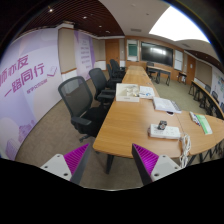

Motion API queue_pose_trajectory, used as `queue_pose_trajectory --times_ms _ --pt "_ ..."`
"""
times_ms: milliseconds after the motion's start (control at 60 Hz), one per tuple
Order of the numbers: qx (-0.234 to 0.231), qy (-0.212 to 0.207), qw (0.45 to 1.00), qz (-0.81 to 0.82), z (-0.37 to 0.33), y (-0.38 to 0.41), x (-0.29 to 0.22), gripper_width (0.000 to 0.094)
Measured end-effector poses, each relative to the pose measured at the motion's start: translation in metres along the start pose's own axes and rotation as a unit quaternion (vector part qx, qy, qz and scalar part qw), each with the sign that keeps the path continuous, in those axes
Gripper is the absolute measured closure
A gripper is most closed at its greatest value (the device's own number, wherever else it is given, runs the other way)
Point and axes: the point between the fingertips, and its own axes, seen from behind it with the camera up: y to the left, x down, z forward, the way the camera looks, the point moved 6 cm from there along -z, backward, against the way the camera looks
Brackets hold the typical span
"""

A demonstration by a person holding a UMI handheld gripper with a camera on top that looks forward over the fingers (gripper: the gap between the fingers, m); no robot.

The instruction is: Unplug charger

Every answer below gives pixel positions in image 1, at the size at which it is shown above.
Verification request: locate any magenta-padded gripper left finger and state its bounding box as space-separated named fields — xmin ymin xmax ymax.
xmin=39 ymin=142 xmax=92 ymax=186

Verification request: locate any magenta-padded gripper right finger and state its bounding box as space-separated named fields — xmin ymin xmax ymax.
xmin=131 ymin=143 xmax=183 ymax=187

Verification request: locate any small black charger block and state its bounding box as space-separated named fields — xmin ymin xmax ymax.
xmin=157 ymin=120 xmax=168 ymax=131

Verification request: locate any white power strip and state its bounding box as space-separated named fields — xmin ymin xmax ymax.
xmin=148 ymin=123 xmax=181 ymax=140

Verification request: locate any white whiteboard eraser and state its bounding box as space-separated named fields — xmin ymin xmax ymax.
xmin=188 ymin=111 xmax=198 ymax=123

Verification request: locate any green booklet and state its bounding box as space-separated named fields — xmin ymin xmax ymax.
xmin=194 ymin=113 xmax=213 ymax=136

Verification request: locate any thick white book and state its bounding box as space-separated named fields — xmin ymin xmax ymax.
xmin=152 ymin=96 xmax=183 ymax=114

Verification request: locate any white printed paper sheet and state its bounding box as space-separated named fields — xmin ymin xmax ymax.
xmin=138 ymin=85 xmax=156 ymax=100

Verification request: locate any white open cardboard box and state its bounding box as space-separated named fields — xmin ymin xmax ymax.
xmin=115 ymin=82 xmax=141 ymax=103

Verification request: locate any group of black office chairs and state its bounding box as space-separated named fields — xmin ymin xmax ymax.
xmin=202 ymin=83 xmax=224 ymax=113
xmin=106 ymin=58 xmax=127 ymax=85

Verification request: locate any small dark side table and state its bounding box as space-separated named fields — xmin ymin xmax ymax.
xmin=177 ymin=71 xmax=188 ymax=85

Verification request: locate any dark wooden desk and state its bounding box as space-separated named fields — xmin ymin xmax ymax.
xmin=146 ymin=65 xmax=172 ymax=86

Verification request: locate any brown wooden door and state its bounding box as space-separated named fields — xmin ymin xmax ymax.
xmin=105 ymin=39 xmax=121 ymax=65
xmin=186 ymin=54 xmax=197 ymax=85

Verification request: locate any large bright ceiling light panel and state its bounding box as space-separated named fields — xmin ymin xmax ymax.
xmin=148 ymin=5 xmax=210 ymax=44

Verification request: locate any group of small ceiling spotlights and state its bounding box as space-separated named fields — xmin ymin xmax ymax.
xmin=46 ymin=6 xmax=113 ymax=34

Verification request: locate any white power strip cable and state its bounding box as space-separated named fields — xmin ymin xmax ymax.
xmin=179 ymin=133 xmax=193 ymax=169

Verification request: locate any group of colourful wall pictures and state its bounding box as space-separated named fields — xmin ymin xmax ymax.
xmin=211 ymin=68 xmax=224 ymax=105

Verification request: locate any white wall whiteboard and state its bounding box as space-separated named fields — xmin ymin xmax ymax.
xmin=174 ymin=49 xmax=184 ymax=71

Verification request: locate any large black wall screen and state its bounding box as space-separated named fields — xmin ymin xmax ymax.
xmin=140 ymin=41 xmax=174 ymax=67

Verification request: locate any purple wall poster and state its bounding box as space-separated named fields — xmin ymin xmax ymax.
xmin=73 ymin=30 xmax=96 ymax=81

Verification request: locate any green and white wall board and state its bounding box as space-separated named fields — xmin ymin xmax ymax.
xmin=126 ymin=39 xmax=139 ymax=63

